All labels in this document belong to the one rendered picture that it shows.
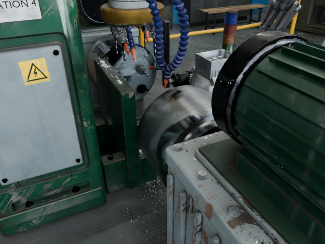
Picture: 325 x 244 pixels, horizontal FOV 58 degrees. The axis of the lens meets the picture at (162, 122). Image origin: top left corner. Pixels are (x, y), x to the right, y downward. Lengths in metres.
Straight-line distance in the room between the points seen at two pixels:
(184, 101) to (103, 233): 0.43
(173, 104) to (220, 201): 0.32
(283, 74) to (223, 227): 0.22
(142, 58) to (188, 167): 0.74
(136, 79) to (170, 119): 0.55
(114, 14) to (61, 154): 0.38
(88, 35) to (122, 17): 0.53
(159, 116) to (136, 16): 0.27
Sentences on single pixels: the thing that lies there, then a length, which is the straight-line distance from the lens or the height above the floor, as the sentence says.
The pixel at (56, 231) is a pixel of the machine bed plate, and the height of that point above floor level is 0.80.
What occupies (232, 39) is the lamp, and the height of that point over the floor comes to 1.10.
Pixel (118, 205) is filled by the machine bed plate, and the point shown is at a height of 0.80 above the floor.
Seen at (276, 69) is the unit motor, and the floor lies 1.34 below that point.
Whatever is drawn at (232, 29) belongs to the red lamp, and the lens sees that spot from 1.44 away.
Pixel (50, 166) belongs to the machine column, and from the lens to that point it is 0.80.
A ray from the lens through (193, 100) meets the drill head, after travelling 0.69.
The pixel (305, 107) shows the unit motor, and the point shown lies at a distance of 0.36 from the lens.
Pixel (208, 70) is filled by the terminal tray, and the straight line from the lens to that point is 1.03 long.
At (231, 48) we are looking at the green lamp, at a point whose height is 1.06.
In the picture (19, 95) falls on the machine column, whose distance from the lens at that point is 0.70.
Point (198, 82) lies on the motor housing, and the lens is 1.16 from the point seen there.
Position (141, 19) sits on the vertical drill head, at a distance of 0.81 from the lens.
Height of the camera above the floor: 1.48
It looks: 31 degrees down
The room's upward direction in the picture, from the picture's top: 1 degrees counter-clockwise
